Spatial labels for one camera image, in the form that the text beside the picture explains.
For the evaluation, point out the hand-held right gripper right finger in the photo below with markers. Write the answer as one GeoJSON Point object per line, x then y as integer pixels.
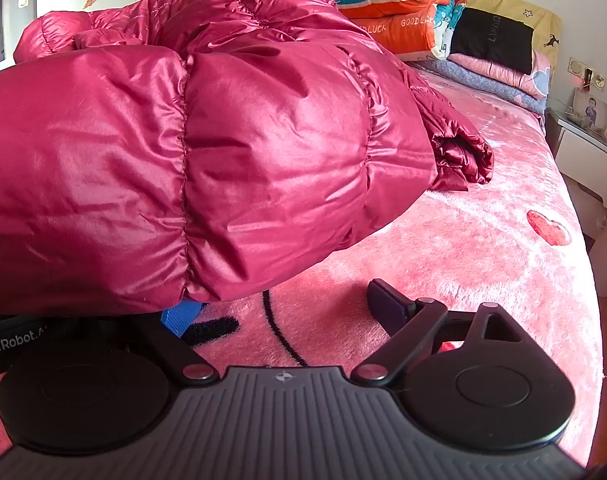
{"type": "Point", "coordinates": [386, 300]}

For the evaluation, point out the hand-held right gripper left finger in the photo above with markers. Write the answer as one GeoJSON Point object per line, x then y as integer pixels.
{"type": "Point", "coordinates": [178, 320]}

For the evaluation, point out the red puffer jacket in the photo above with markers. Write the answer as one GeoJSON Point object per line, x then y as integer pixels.
{"type": "Point", "coordinates": [233, 135]}

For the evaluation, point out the pink plush bed blanket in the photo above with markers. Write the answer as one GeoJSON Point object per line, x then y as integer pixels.
{"type": "Point", "coordinates": [483, 285]}

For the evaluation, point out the grey-blue folded blanket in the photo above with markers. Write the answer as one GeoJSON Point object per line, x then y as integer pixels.
{"type": "Point", "coordinates": [483, 87]}

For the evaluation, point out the white nightstand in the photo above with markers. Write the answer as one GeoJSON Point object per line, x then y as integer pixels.
{"type": "Point", "coordinates": [583, 155]}

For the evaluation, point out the pink folded blanket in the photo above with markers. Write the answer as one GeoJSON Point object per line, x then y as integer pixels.
{"type": "Point", "coordinates": [488, 71]}

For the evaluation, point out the teal and orange folded quilt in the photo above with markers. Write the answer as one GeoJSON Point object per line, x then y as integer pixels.
{"type": "Point", "coordinates": [398, 30]}

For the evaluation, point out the black folded cloth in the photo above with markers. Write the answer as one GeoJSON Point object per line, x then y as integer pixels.
{"type": "Point", "coordinates": [493, 40]}

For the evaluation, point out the yellow padded headboard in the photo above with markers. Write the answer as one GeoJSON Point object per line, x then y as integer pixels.
{"type": "Point", "coordinates": [533, 20]}

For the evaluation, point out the photo frame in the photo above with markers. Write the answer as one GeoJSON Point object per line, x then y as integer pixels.
{"type": "Point", "coordinates": [591, 107]}

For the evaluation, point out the beige wall switch plate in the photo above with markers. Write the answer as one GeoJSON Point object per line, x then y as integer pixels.
{"type": "Point", "coordinates": [577, 67]}

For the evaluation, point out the beige wall socket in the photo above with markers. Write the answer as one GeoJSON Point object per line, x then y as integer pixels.
{"type": "Point", "coordinates": [598, 81]}

